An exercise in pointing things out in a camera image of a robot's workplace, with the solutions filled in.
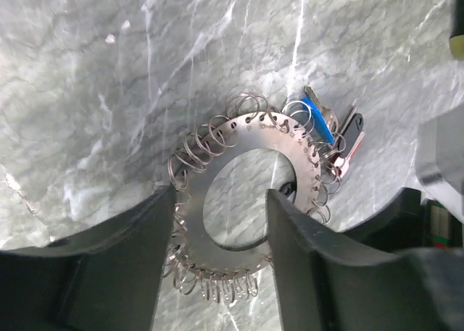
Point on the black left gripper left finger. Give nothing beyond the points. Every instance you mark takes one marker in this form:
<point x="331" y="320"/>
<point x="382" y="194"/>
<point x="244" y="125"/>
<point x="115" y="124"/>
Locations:
<point x="104" y="278"/>

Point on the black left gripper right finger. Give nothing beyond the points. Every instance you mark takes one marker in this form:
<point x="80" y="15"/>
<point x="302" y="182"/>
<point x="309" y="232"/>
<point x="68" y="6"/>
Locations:
<point x="379" y="275"/>

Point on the key with blue tag attached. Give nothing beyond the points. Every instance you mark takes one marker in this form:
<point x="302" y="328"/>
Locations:
<point x="317" y="113"/>

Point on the round metal key organizer disc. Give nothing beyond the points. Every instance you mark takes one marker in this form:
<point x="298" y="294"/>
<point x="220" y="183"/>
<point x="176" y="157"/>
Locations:
<point x="221" y="174"/>

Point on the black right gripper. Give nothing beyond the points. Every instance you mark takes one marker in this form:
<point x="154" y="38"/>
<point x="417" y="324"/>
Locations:
<point x="439" y="159"/>

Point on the olive green plastic bin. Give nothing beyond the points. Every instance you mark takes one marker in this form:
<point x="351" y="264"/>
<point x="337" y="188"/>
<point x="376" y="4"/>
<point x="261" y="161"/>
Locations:
<point x="456" y="47"/>

